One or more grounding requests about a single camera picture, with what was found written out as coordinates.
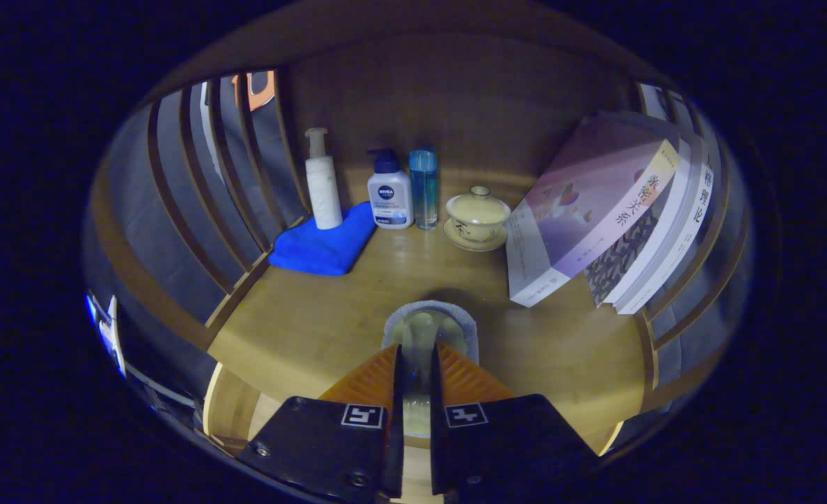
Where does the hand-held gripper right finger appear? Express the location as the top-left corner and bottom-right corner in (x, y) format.
(429, 342), (599, 503)

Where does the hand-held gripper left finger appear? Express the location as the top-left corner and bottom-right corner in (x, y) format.
(237, 343), (405, 503)

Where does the wooden countertop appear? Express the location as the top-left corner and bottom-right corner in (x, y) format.
(207, 203), (648, 456)

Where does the wooden cabinet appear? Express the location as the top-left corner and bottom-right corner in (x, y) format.
(84, 0), (757, 463)

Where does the blue folded cloth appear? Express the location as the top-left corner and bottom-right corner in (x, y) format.
(267, 202), (377, 277)

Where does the beige lidded teacup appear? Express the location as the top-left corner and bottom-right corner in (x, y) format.
(444, 185), (512, 253)

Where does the white bottle with blue cap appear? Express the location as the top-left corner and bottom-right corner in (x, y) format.
(367, 148), (415, 230)

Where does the teal bottle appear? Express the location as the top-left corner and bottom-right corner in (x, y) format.
(409, 148), (439, 230)

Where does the patterned book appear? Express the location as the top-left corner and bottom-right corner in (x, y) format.
(585, 206), (662, 307)

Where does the white pump bottle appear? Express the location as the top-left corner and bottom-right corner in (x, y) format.
(305, 127), (344, 230)

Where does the purple book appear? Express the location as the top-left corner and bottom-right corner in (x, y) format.
(506, 115), (681, 309)

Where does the white stand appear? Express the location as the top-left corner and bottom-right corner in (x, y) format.
(88, 294), (128, 379)

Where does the white book with black lettering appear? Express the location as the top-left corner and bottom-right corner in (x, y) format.
(616, 136), (716, 316)

